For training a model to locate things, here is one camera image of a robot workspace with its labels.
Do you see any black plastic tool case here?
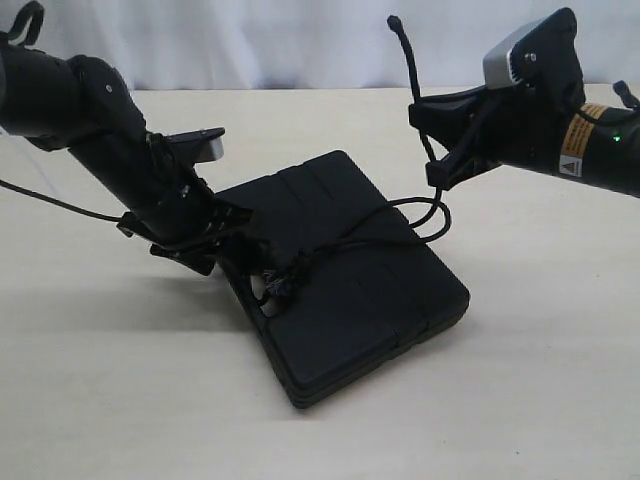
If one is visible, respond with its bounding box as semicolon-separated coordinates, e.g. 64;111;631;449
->
219;151;470;409

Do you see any white backdrop curtain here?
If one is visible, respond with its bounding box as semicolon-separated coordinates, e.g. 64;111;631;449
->
0;0;640;92

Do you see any thin black right cable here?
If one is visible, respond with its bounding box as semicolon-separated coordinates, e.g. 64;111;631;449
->
613;79;640;114

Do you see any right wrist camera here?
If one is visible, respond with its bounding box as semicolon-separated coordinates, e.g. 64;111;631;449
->
482;7;583;99

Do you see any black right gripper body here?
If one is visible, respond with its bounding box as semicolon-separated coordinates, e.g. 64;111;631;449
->
474;85;584;173

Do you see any black cord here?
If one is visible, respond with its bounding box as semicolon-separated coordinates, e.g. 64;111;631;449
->
254;14;454;306

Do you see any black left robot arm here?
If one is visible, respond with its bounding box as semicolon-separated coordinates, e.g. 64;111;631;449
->
1;43;252;275

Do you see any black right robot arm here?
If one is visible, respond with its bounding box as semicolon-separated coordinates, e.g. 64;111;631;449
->
408;86;639;197

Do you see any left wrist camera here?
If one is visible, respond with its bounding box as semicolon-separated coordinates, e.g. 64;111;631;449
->
165;127;226;165

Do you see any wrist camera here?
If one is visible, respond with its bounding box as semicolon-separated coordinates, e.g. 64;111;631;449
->
482;7;583;99
165;127;226;165

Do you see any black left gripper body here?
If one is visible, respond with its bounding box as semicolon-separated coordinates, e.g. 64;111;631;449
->
117;190;253;276

